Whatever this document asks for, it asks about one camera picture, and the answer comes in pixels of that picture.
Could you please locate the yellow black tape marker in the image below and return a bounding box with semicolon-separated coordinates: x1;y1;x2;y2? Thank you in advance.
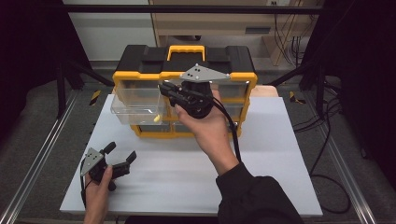
289;91;307;105
89;90;102;106

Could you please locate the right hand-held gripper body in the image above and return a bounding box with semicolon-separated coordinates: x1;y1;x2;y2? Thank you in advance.
178;63;231;119

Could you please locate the aluminium rail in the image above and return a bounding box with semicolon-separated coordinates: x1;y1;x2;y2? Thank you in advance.
323;136;379;224
0;90;79;224

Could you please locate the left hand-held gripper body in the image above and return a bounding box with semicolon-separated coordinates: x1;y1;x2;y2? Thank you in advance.
80;147;131;191

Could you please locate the black floor cable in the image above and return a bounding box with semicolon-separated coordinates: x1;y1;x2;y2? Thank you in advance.
292;77;353;216

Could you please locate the light wooden board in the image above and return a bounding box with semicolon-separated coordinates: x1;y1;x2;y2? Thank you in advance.
250;85;278;98

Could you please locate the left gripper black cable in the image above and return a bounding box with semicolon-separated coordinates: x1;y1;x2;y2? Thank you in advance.
79;161;94;209

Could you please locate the bundle of hanging cables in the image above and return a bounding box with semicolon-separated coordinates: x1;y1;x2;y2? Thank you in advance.
274;13;312;66

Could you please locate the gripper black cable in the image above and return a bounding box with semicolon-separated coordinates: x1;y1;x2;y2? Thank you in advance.
211;97;243;163
79;161;94;209

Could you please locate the person's left hand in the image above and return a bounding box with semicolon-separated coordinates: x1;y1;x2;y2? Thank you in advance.
84;166;114;210

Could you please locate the black curtain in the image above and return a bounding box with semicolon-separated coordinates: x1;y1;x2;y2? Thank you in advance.
306;0;396;181
0;0;92;138

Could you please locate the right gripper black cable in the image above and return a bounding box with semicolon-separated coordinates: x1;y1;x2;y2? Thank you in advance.
211;97;243;163

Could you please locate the black metal stand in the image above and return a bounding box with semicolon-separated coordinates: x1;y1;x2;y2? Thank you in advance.
266;60;328;119
55;59;115;119

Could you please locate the yellow black organizer cabinet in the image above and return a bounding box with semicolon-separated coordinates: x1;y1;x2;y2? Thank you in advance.
111;44;259;139

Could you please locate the white cabinet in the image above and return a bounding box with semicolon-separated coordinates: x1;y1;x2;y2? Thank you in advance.
62;0;157;62

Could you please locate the clear plastic storage drawer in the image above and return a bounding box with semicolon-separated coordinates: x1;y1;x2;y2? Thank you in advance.
110;88;167;126

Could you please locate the person's right hand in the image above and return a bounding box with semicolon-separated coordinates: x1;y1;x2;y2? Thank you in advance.
175;91;236;157

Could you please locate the grid of clear plastic drawers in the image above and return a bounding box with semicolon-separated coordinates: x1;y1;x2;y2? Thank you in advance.
136;78;250;134

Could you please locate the beige wooden desk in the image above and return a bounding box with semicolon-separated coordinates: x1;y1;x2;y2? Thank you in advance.
148;0;312;66

